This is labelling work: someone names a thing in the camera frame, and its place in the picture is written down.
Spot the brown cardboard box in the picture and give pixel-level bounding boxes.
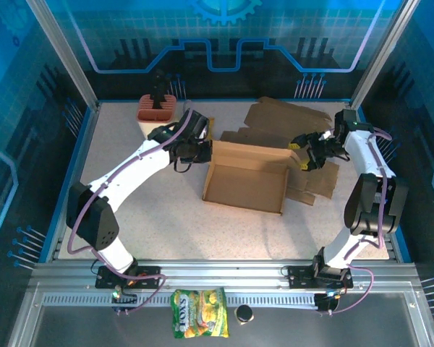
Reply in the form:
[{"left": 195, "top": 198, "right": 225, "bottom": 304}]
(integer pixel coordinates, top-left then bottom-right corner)
[
  {"left": 219, "top": 95, "right": 340, "bottom": 207},
  {"left": 201, "top": 139, "right": 294, "bottom": 217}
]

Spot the black controller box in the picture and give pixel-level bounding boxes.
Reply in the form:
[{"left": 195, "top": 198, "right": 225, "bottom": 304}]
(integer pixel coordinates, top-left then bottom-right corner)
[
  {"left": 314, "top": 291, "right": 343, "bottom": 315},
  {"left": 111, "top": 288, "right": 138, "bottom": 315}
]

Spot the cream knife block pink top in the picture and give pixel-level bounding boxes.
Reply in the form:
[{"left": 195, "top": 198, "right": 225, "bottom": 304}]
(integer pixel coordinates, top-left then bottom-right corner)
[{"left": 135, "top": 93, "right": 179, "bottom": 141}]

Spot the green candy bag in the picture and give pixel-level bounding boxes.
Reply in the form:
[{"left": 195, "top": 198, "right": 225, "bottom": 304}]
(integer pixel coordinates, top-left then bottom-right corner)
[{"left": 169, "top": 287, "right": 231, "bottom": 340}]

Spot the slotted aluminium strip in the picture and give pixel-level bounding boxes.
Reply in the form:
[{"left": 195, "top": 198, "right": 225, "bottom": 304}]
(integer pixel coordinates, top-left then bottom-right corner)
[{"left": 43, "top": 291, "right": 319, "bottom": 309}]

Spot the black handled knife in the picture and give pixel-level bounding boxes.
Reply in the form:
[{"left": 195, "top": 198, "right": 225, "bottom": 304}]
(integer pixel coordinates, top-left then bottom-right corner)
[{"left": 151, "top": 70, "right": 171, "bottom": 109}]

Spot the aluminium frame post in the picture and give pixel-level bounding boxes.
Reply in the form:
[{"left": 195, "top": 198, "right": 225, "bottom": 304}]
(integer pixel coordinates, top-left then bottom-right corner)
[
  {"left": 27, "top": 0, "right": 101, "bottom": 111},
  {"left": 349, "top": 0, "right": 422, "bottom": 113}
]

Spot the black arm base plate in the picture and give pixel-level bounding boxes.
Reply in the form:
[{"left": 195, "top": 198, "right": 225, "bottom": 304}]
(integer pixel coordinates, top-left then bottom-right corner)
[
  {"left": 95, "top": 265, "right": 163, "bottom": 290},
  {"left": 287, "top": 265, "right": 354, "bottom": 290}
]

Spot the aluminium frame rail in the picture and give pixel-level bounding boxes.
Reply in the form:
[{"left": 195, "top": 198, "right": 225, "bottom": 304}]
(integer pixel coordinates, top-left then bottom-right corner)
[{"left": 28, "top": 258, "right": 420, "bottom": 290}]

